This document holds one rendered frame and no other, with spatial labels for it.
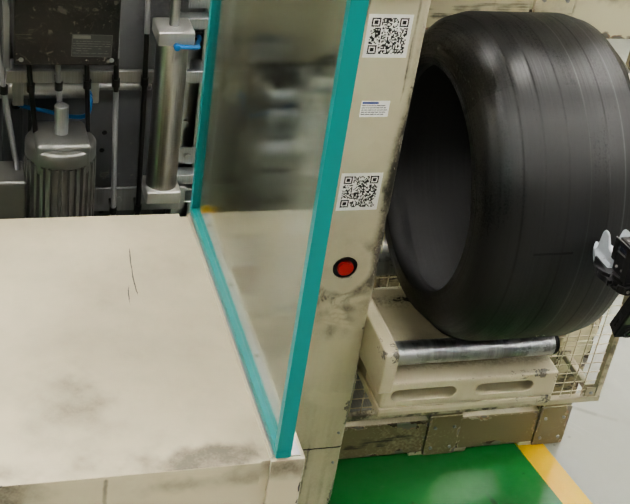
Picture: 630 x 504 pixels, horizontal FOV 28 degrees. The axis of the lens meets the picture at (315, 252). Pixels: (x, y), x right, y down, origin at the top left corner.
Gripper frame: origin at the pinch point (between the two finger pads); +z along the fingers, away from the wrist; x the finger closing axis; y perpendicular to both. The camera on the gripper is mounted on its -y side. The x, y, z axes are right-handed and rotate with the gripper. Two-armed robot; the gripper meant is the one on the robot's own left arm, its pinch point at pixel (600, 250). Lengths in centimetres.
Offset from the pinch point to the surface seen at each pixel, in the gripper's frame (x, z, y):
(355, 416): 8, 74, -84
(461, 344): 11.7, 19.9, -29.5
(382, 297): 15, 52, -37
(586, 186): 3.0, 3.6, 10.0
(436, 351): 16.8, 19.3, -30.3
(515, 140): 14.7, 8.4, 16.2
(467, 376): 10.3, 17.8, -35.4
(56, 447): 92, -39, -2
